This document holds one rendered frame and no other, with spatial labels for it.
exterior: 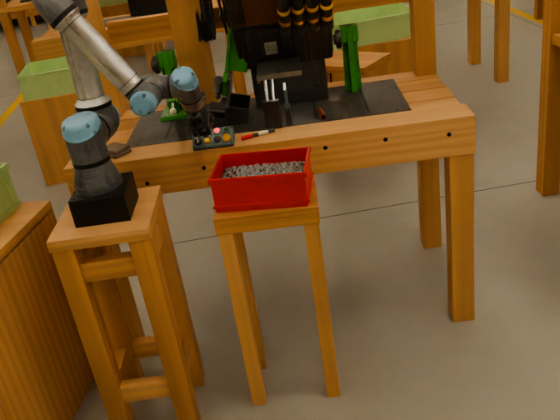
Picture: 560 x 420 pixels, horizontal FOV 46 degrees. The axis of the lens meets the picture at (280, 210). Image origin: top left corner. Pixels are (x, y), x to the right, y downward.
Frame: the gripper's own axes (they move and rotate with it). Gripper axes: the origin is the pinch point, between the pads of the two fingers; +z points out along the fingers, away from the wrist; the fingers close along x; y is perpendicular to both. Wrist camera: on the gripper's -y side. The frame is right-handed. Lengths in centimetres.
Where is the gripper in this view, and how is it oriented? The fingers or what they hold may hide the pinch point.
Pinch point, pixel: (206, 133)
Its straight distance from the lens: 239.4
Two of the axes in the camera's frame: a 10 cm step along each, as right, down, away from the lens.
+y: 0.8, 8.8, -4.7
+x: 9.9, -1.2, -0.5
